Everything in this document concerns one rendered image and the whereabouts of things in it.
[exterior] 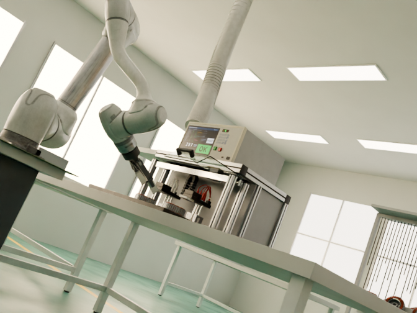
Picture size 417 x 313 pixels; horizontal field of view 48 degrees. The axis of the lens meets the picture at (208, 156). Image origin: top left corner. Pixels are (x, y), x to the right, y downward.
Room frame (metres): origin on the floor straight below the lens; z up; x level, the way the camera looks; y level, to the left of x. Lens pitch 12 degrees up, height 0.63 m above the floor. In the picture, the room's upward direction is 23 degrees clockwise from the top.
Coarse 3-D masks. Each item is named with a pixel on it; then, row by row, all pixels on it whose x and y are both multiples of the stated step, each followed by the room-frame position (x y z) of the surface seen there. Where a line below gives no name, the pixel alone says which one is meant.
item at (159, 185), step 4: (156, 184) 2.48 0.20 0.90; (160, 184) 2.46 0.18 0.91; (164, 184) 2.45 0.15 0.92; (160, 188) 2.45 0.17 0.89; (164, 188) 2.45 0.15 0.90; (168, 188) 2.47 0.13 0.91; (160, 192) 2.45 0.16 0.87; (164, 192) 2.46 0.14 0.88; (168, 192) 2.47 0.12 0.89; (172, 196) 2.51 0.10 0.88; (176, 196) 2.51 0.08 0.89; (168, 200) 2.53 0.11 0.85; (172, 200) 2.51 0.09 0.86
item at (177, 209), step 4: (164, 204) 2.22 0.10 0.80; (168, 204) 2.21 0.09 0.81; (172, 204) 2.20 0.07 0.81; (168, 208) 2.20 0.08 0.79; (172, 208) 2.20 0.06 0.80; (176, 208) 2.20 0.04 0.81; (180, 208) 2.20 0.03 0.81; (176, 212) 2.20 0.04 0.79; (180, 212) 2.21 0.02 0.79; (184, 212) 2.24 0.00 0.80
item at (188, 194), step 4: (184, 192) 2.31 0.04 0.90; (188, 192) 2.29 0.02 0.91; (192, 192) 2.26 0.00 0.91; (180, 196) 2.28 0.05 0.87; (184, 196) 2.26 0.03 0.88; (188, 196) 2.28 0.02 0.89; (192, 196) 2.26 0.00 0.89; (196, 196) 2.28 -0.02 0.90; (200, 196) 2.30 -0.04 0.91; (188, 200) 2.28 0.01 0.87; (192, 200) 2.27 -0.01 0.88; (196, 200) 2.28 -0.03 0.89; (200, 200) 2.30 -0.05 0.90; (196, 204) 2.36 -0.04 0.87; (200, 204) 2.34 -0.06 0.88; (204, 204) 2.32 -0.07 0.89; (208, 204) 2.34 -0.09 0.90; (200, 208) 2.33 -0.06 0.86; (208, 208) 2.36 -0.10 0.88; (192, 212) 2.36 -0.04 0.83; (196, 212) 2.35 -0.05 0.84; (200, 212) 2.33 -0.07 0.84
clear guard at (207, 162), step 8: (176, 152) 2.18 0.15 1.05; (184, 152) 2.15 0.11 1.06; (184, 160) 2.06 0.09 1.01; (192, 160) 2.03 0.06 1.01; (200, 160) 2.01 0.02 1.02; (208, 160) 2.12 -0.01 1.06; (216, 160) 2.06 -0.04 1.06; (208, 168) 2.31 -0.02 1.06; (216, 168) 2.23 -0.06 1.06; (224, 168) 2.16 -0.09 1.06; (240, 176) 2.19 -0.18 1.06
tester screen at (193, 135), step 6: (192, 132) 2.53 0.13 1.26; (198, 132) 2.50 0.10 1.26; (204, 132) 2.46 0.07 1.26; (210, 132) 2.43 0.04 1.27; (216, 132) 2.40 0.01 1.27; (186, 138) 2.56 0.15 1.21; (192, 138) 2.52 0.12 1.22; (198, 138) 2.48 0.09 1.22; (204, 144) 2.44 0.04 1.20; (210, 144) 2.40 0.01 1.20
